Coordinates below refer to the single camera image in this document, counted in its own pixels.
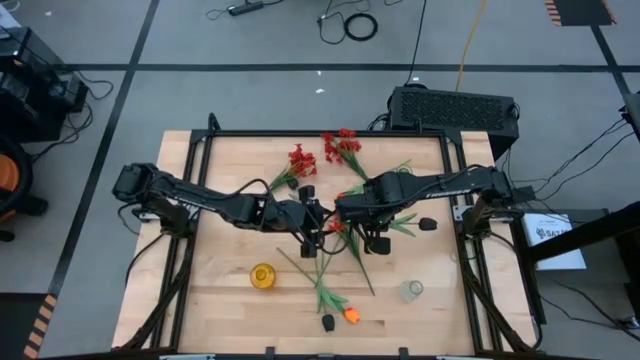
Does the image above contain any tangled black floor cable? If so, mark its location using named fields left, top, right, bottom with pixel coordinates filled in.
left=316, top=0, right=347, bottom=46

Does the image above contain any coiled black cable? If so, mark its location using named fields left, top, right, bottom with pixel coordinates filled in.
left=343, top=12, right=379, bottom=42

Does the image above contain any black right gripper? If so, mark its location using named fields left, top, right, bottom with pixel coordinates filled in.
left=333, top=193, right=394, bottom=256

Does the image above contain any black aluminium table frame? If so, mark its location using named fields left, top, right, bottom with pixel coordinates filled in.
left=112, top=113, right=544, bottom=360

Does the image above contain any black power strip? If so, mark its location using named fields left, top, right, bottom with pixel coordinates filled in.
left=227, top=0, right=265, bottom=17

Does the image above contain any black hazard-striped floor mat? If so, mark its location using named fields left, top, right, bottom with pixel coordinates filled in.
left=543, top=0, right=617, bottom=27
left=0, top=292, right=59, bottom=360

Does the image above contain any black side desk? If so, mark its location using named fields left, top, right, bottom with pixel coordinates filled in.
left=519, top=199, right=640, bottom=321

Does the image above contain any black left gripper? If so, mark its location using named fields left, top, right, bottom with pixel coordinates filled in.
left=260, top=184, right=326, bottom=260

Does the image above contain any black perforated computer case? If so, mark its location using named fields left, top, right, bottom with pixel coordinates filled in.
left=388, top=85, right=520, bottom=161

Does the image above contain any black equipment cart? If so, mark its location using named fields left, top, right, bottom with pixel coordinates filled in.
left=0, top=27, right=90, bottom=144

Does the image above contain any black hanging cable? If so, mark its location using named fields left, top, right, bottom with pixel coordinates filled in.
left=403, top=0, right=428, bottom=86

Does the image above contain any white printed paper sign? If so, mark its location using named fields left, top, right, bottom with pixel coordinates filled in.
left=522, top=213, right=587, bottom=272

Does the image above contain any clear glass vase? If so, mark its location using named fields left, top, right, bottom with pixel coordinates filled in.
left=399, top=279, right=425, bottom=304

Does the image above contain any orange black shop vacuum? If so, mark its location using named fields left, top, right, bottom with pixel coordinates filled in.
left=0, top=134, right=50, bottom=244

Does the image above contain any yellow glass vase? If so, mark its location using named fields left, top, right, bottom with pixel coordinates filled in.
left=249, top=262, right=278, bottom=291

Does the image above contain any yellow extension cord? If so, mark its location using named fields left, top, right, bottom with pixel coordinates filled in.
left=454, top=0, right=489, bottom=94

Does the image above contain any red flower bunch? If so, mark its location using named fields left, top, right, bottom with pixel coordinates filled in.
left=320, top=127, right=370, bottom=181
left=268, top=143, right=319, bottom=192

